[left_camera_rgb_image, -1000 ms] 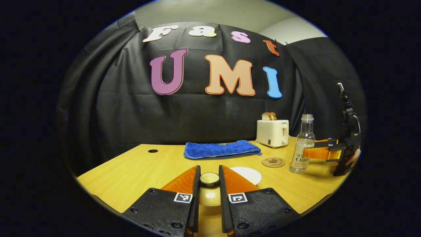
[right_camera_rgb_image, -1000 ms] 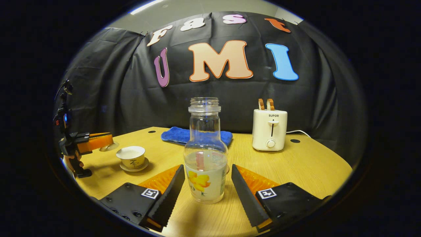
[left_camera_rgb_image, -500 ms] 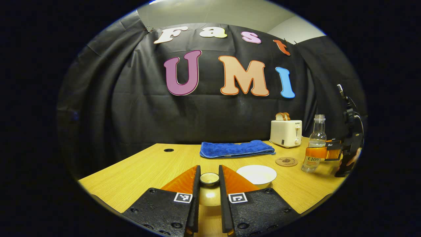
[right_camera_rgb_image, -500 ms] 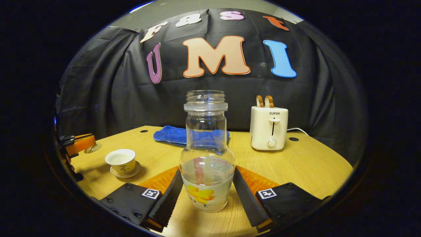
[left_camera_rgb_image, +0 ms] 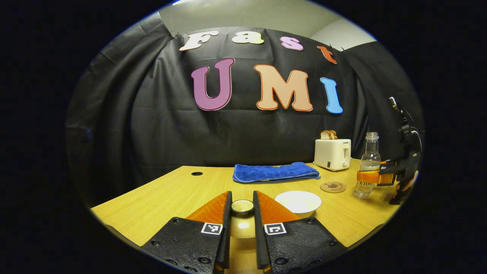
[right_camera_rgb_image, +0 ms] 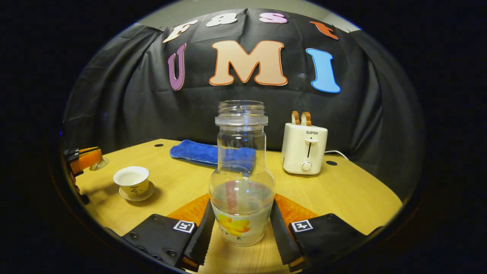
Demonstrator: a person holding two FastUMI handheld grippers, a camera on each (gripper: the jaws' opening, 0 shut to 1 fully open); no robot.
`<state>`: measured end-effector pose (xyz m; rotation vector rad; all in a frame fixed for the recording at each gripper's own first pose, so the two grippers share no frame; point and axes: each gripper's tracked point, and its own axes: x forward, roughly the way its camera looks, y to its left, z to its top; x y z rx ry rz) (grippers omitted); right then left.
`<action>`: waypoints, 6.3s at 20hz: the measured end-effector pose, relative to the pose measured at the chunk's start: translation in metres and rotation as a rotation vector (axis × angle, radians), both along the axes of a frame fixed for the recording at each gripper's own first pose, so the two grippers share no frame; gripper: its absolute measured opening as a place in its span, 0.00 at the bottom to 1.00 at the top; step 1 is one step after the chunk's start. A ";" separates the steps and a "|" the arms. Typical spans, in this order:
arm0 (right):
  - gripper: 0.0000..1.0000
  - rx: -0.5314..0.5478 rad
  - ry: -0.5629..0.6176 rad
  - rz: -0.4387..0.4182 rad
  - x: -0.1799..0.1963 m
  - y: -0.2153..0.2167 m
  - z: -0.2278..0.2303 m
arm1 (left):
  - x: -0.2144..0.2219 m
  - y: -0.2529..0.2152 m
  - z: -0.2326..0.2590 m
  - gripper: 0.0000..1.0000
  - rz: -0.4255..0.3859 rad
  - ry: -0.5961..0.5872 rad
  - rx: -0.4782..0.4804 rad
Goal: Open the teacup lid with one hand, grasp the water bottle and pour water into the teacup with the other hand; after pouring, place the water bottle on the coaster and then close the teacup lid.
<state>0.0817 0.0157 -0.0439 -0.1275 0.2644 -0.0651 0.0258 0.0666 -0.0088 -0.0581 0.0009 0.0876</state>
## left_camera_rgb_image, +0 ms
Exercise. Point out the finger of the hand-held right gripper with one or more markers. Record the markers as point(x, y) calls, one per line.
point(371, 177)
point(389, 166)

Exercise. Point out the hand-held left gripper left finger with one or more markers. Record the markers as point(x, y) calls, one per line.
point(227, 228)

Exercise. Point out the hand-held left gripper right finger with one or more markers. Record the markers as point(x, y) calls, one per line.
point(258, 228)

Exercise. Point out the yellow teacup lid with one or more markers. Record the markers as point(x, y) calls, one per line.
point(242, 224)

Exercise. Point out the clear plastic water bottle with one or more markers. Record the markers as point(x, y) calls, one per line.
point(371, 158)

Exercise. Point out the round cork coaster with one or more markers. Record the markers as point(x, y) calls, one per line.
point(333, 187)

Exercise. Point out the yellow ceramic teacup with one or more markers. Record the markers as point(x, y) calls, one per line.
point(298, 201)

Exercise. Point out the white toaster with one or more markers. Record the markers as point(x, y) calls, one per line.
point(331, 154)

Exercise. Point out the toasted bread slice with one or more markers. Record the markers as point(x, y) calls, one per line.
point(325, 135)
point(333, 134)

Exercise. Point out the folded blue towel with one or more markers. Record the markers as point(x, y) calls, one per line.
point(274, 172)

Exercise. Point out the black backdrop cloth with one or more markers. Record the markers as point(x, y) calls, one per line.
point(163, 133)

